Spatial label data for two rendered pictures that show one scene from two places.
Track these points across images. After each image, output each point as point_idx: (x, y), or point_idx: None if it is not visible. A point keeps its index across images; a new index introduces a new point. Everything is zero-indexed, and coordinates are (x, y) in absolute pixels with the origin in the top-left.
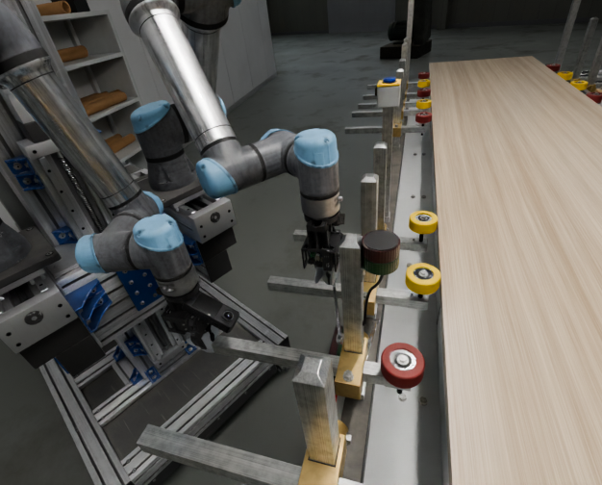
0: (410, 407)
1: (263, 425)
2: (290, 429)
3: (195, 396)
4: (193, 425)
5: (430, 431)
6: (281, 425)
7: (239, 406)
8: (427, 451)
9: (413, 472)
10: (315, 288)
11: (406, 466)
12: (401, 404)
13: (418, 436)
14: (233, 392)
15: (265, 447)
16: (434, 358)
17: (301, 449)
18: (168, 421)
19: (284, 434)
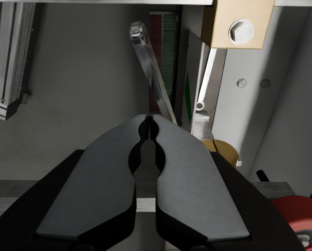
0: (247, 92)
1: (75, 10)
2: (102, 7)
3: None
4: (17, 55)
5: (262, 111)
6: (91, 5)
7: (42, 4)
8: (254, 128)
9: (238, 144)
10: (86, 2)
11: (233, 141)
12: (238, 90)
13: (249, 118)
14: (27, 6)
15: (88, 30)
16: (303, 11)
17: (118, 24)
18: None
19: (98, 14)
